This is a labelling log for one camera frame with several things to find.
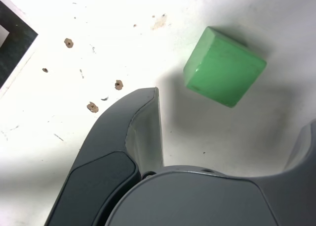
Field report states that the green cube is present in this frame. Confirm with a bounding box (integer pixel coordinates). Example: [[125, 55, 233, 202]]
[[183, 26, 268, 109]]

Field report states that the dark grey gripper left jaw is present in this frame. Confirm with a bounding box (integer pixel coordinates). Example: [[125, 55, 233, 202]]
[[45, 87, 165, 226]]

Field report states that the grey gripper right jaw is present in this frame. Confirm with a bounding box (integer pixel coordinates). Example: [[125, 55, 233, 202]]
[[105, 119, 316, 226]]

